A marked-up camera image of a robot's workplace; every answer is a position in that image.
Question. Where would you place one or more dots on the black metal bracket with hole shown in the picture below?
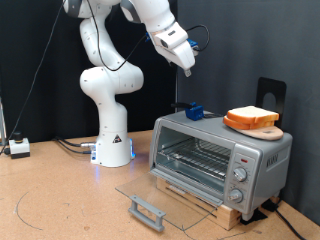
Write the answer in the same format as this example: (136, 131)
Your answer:
(280, 90)

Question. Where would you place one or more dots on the white emergency stop box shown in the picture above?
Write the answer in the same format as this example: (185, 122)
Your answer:
(20, 146)

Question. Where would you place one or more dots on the slotted wooden block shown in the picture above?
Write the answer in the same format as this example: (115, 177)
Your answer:
(231, 218)

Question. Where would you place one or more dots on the grey metal post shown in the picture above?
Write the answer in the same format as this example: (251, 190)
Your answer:
(2, 123)

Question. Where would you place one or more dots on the white bread slice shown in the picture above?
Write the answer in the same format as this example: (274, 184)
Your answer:
(233, 124)
(253, 113)

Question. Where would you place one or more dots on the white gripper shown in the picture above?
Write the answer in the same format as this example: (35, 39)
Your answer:
(176, 46)

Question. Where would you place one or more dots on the silver oven knob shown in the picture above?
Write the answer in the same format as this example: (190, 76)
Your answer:
(240, 174)
(235, 195)

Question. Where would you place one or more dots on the silver toaster oven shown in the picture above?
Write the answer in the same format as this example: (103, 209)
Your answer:
(276, 173)

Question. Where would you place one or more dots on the black spatula blue grip block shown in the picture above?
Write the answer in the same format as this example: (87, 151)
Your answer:
(195, 112)

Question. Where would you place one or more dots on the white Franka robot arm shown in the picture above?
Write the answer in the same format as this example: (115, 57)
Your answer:
(113, 133)

